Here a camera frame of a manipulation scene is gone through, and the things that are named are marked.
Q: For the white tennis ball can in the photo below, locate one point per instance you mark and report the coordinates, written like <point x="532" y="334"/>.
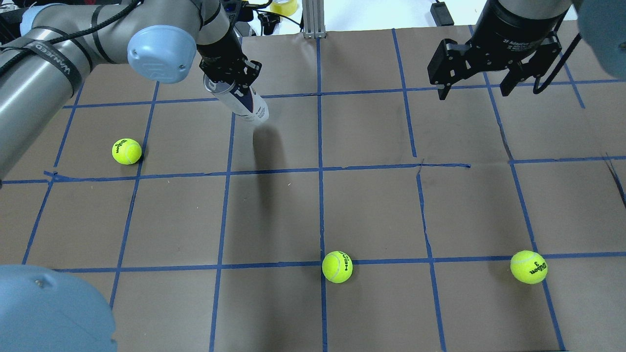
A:
<point x="244" y="102"/>

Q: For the aluminium frame post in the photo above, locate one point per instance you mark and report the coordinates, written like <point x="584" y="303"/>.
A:
<point x="313" y="19"/>

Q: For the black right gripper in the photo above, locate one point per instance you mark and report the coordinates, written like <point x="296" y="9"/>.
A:
<point x="516" y="30"/>

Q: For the yellow tennis ball near right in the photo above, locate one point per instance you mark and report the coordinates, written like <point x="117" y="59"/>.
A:
<point x="126" y="151"/>

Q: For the yellow tape roll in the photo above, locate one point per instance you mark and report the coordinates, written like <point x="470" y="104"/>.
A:
<point x="284" y="7"/>

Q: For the yellow tennis ball by base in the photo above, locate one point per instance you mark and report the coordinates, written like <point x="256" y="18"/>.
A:
<point x="528" y="267"/>

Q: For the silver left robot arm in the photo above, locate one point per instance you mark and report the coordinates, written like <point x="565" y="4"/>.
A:
<point x="47" y="311"/>

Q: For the black power adapter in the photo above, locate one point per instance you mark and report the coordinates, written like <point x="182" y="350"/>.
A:
<point x="441" y="14"/>

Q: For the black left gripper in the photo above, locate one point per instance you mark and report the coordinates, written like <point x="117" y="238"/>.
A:
<point x="218" y="53"/>

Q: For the yellow tennis ball centre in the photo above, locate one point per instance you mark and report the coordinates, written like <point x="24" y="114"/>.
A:
<point x="337" y="267"/>

